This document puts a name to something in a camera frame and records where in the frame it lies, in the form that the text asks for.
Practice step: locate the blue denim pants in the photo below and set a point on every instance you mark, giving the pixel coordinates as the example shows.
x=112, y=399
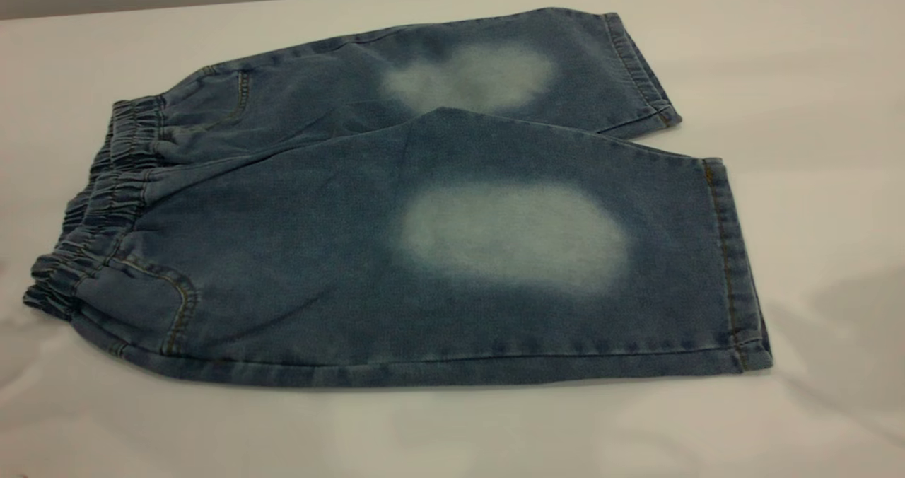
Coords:
x=318, y=252

